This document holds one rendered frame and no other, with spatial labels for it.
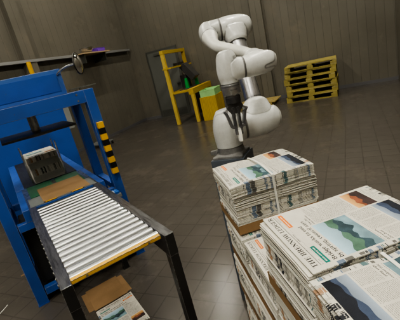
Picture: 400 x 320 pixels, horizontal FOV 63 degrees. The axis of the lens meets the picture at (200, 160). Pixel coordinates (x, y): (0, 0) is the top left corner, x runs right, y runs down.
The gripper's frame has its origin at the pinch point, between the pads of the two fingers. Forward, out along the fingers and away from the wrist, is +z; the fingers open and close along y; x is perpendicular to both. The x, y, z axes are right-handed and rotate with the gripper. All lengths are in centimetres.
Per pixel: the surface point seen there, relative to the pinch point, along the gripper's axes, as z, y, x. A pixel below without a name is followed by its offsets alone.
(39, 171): 27, -155, 170
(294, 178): 14.9, 8.9, -37.4
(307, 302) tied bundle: 20, -18, -95
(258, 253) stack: 33, -17, -52
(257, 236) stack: 34, -12, -40
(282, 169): 10.3, 5.1, -34.8
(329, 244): 10, -9, -91
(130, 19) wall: -206, -2, 982
